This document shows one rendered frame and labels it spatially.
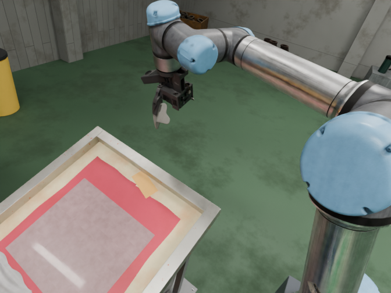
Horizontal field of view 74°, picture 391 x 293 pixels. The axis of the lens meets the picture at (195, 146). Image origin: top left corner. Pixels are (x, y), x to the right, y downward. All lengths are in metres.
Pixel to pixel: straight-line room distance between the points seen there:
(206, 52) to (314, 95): 0.22
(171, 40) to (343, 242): 0.48
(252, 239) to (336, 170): 2.13
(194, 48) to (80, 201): 0.65
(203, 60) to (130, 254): 0.58
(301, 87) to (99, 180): 0.72
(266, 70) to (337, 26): 6.60
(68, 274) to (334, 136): 0.77
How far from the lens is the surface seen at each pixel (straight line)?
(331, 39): 7.21
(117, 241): 0.87
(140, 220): 0.87
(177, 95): 0.72
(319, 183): 0.37
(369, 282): 0.76
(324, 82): 0.53
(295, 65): 0.55
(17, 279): 0.96
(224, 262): 2.27
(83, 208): 0.95
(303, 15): 7.22
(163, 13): 0.62
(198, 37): 0.57
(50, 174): 1.03
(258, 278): 2.30
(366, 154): 0.34
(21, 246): 0.99
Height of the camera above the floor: 1.95
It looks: 38 degrees down
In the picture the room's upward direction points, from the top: 12 degrees clockwise
